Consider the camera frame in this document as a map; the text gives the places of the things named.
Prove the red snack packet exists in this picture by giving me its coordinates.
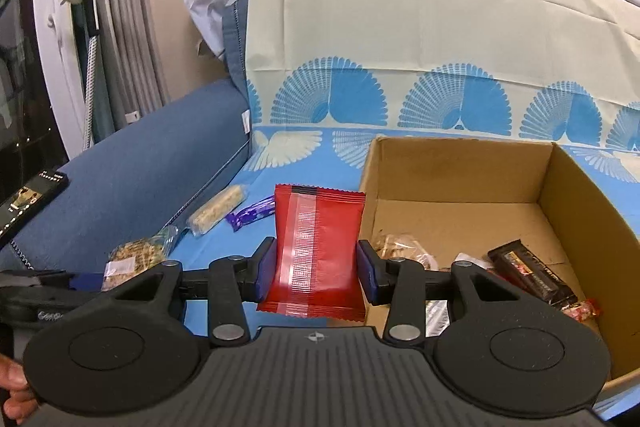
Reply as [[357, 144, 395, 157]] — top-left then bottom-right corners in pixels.
[[255, 183, 367, 323]]

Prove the black smartphone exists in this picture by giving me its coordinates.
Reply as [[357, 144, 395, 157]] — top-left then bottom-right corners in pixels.
[[0, 170, 70, 249]]

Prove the dark glass panel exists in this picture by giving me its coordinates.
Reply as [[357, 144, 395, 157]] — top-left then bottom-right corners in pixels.
[[0, 0, 68, 208]]

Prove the person's left hand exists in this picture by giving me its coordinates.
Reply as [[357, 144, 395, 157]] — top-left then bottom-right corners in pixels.
[[0, 353, 42, 426]]

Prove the clear pack of granola bars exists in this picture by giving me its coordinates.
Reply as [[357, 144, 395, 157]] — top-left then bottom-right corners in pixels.
[[100, 224, 180, 293]]

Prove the pale oat bar packet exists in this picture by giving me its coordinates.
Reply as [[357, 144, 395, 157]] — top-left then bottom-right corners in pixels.
[[186, 184, 250, 238]]

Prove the black snack bar packet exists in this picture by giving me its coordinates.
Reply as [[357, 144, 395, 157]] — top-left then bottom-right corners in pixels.
[[487, 240, 579, 309]]

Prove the blue fan-print sheet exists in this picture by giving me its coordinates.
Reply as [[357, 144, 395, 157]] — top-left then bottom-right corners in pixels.
[[162, 0, 640, 420]]

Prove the clear bag of crackers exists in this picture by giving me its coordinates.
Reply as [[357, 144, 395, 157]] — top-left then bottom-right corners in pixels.
[[372, 231, 440, 272]]

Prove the white cabinet panel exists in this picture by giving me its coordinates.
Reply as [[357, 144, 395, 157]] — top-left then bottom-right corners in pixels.
[[31, 0, 93, 155]]

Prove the grey curtain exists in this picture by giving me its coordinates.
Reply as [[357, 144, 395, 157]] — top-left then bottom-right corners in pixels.
[[94, 0, 172, 134]]

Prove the pale snack packet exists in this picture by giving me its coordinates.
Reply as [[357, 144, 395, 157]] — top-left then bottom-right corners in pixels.
[[425, 299, 452, 336]]

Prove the small beef snack packet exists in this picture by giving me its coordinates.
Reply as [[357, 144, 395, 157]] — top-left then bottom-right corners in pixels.
[[556, 299, 602, 324]]

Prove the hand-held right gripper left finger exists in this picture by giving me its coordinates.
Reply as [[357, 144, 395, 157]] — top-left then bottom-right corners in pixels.
[[107, 236, 277, 348]]

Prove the purple candy wrapper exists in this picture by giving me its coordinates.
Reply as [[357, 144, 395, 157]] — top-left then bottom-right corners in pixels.
[[224, 194, 276, 233]]

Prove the grey braided hose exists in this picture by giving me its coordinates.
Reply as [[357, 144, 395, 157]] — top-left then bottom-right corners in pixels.
[[81, 29, 102, 150]]

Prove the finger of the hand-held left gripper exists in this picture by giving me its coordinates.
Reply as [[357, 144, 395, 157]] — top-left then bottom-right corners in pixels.
[[39, 271, 109, 293]]

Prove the cardboard box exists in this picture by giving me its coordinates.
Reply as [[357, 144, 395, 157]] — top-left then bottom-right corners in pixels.
[[358, 135, 640, 389]]

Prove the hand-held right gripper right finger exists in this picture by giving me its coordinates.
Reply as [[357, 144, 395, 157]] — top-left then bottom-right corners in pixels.
[[355, 239, 524, 343]]

